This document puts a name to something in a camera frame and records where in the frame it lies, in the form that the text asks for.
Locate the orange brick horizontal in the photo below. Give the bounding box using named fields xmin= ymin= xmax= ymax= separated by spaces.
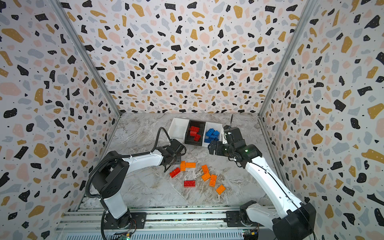
xmin=185 ymin=163 xmax=196 ymax=168

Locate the right white bin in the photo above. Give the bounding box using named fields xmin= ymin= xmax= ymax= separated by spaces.
xmin=202 ymin=122 xmax=223 ymax=147

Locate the left black corrugated cable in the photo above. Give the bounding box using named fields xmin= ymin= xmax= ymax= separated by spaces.
xmin=84 ymin=126 xmax=172 ymax=199

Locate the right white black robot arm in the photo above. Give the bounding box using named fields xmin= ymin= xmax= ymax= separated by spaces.
xmin=208 ymin=141 xmax=316 ymax=240

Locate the red square brick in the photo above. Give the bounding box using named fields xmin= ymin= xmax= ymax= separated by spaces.
xmin=194 ymin=134 xmax=201 ymax=142

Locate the orange square brick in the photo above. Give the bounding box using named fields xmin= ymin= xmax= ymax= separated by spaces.
xmin=202 ymin=165 xmax=209 ymax=174
xmin=202 ymin=172 xmax=211 ymax=182

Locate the orange square brick upper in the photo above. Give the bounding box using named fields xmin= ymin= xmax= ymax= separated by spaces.
xmin=202 ymin=165 xmax=209 ymax=174

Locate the orange brick vertical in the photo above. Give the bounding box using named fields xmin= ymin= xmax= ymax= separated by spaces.
xmin=180 ymin=161 xmax=186 ymax=172

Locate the red long brick bottom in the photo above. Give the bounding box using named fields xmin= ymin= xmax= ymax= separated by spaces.
xmin=184 ymin=181 xmax=196 ymax=188

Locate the red brick top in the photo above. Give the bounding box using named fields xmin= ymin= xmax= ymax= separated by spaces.
xmin=190 ymin=126 xmax=200 ymax=133

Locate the aluminium rail base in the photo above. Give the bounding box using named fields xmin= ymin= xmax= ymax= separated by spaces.
xmin=53 ymin=205 xmax=276 ymax=240

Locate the orange long brick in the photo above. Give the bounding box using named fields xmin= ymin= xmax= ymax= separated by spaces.
xmin=209 ymin=175 xmax=217 ymax=187

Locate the left white bin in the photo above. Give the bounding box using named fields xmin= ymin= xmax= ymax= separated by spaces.
xmin=168 ymin=118 xmax=190 ymax=144

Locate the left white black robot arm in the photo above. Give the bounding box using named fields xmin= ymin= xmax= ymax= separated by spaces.
xmin=86 ymin=139 xmax=187 ymax=220

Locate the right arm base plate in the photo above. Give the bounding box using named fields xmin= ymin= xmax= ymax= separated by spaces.
xmin=224 ymin=210 xmax=263 ymax=228

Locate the white bin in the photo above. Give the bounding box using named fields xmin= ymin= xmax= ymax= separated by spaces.
xmin=168 ymin=118 xmax=190 ymax=144
xmin=202 ymin=122 xmax=223 ymax=147

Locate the orange brick lowest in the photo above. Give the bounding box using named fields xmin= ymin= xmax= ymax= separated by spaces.
xmin=216 ymin=185 xmax=226 ymax=195

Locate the black middle bin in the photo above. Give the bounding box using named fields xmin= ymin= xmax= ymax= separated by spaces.
xmin=184 ymin=120 xmax=206 ymax=147

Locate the orange square brick middle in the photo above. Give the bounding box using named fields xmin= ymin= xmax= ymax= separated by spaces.
xmin=202 ymin=172 xmax=211 ymax=182

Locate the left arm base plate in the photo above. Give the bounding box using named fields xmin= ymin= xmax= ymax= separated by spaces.
xmin=102 ymin=212 xmax=147 ymax=230

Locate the red long brick tilted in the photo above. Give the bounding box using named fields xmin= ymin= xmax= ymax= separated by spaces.
xmin=170 ymin=168 xmax=181 ymax=179

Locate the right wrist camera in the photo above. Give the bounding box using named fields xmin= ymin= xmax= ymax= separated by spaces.
xmin=224 ymin=126 xmax=243 ymax=144

